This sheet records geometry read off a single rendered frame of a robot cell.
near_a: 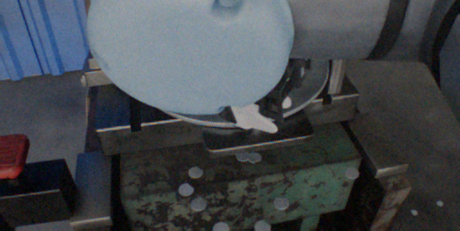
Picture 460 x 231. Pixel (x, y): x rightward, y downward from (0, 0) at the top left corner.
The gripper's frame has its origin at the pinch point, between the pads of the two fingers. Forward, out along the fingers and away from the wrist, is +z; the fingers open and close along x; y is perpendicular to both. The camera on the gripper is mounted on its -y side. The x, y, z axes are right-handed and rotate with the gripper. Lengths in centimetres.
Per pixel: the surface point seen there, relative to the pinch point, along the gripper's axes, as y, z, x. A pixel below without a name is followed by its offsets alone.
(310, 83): 4.0, 4.6, 10.8
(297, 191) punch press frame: 5.9, 22.7, 1.6
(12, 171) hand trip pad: -21.9, -2.6, -20.2
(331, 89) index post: 5.1, 14.7, 17.9
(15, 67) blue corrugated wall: -153, 81, 18
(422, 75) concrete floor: 23, 126, 121
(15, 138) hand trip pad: -26.1, -1.8, -16.6
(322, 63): 3.7, 6.3, 16.1
